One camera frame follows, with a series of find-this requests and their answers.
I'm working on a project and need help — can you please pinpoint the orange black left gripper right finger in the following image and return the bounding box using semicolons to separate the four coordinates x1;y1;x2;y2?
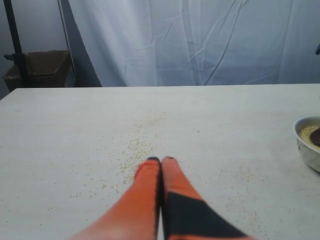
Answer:
161;156;253;240

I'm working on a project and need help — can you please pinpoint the white ceramic bowl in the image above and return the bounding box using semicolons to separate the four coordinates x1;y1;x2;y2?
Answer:
292;116;320;172

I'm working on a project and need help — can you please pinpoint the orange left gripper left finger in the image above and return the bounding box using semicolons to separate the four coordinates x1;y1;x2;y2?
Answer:
71;157;161;240

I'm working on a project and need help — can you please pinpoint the yellow-tan granular powder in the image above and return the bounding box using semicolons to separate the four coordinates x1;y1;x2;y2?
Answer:
299;125;320;151

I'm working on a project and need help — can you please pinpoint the brown cardboard box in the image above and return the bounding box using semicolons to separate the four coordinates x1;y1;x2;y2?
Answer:
2;49;72;92

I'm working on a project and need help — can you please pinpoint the white backdrop curtain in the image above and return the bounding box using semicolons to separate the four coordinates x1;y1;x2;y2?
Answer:
58;0;320;87

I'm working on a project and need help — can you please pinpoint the brown wooden spoon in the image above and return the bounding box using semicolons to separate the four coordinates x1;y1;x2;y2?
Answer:
309;127;320;147

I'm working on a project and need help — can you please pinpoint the black metal stand pole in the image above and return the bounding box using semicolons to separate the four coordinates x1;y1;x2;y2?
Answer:
3;0;30;87

